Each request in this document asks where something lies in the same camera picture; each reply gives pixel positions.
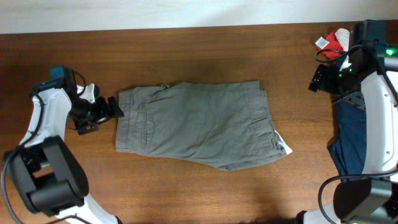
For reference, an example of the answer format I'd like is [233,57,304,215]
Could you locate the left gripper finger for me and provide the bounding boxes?
[108,96,124,118]
[73,119,99,135]

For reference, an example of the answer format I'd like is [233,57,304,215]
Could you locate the red garment with tag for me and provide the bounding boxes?
[315,30,344,59]

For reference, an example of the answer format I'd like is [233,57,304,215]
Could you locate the right black cable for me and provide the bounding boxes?
[314,44,398,224]

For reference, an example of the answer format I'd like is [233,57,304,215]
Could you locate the navy blue garment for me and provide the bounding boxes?
[327,103,367,175]

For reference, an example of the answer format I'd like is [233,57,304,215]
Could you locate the left black cable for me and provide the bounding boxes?
[1,70,93,224]

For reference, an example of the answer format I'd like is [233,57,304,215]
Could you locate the white garment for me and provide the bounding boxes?
[335,28,350,51]

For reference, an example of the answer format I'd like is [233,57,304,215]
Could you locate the black cable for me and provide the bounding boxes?
[314,44,398,224]
[1,70,93,224]

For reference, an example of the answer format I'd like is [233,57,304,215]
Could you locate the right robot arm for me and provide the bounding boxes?
[295,20,397,223]

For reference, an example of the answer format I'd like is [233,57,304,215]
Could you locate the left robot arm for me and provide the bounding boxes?
[1,65,124,224]

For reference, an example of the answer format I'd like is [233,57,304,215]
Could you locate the grey shorts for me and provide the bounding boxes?
[116,81,292,172]

